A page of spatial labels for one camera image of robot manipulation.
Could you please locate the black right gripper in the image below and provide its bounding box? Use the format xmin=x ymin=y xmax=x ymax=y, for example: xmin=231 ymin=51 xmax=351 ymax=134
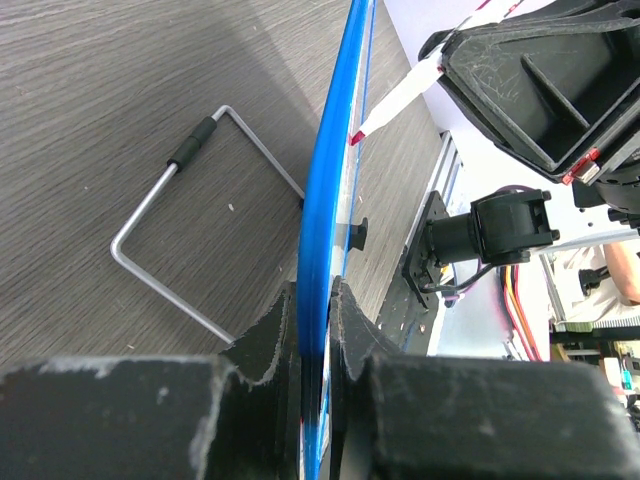
xmin=418 ymin=1 xmax=639 ymax=230

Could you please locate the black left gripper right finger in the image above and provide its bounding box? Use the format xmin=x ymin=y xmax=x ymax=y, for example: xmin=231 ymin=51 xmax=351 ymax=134
xmin=329 ymin=279 xmax=639 ymax=479

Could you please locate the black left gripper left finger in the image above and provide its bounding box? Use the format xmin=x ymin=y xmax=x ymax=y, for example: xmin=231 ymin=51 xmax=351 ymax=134
xmin=1 ymin=282 xmax=300 ymax=479

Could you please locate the white magenta marker pen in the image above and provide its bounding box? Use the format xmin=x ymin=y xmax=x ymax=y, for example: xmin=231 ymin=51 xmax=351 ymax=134
xmin=349 ymin=1 xmax=522 ymax=146

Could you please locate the blue framed whiteboard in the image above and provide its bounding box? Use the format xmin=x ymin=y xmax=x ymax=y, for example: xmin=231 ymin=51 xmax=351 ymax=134
xmin=296 ymin=1 xmax=376 ymax=479

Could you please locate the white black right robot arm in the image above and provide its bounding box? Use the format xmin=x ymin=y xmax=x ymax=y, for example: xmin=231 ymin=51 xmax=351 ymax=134
xmin=403 ymin=1 xmax=639 ymax=298

